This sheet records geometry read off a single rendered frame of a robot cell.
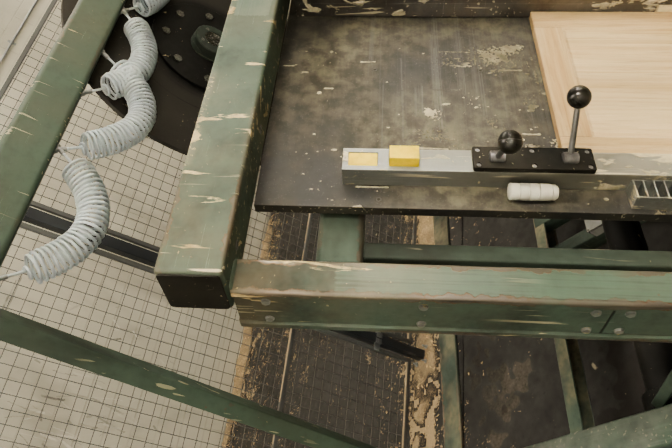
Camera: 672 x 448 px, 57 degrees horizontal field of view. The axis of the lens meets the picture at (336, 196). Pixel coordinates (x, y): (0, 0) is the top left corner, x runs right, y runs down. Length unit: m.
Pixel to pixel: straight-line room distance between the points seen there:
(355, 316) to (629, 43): 0.83
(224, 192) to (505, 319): 0.46
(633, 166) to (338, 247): 0.51
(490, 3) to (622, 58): 0.30
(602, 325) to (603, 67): 0.56
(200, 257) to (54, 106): 0.69
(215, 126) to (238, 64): 0.16
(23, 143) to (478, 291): 0.95
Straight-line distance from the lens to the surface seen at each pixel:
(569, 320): 0.98
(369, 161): 1.05
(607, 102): 1.27
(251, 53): 1.19
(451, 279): 0.91
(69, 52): 1.60
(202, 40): 1.83
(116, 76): 1.59
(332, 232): 1.05
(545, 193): 1.07
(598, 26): 1.45
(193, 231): 0.92
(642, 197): 1.11
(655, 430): 1.58
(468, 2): 1.43
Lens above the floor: 2.08
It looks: 23 degrees down
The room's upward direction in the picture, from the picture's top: 65 degrees counter-clockwise
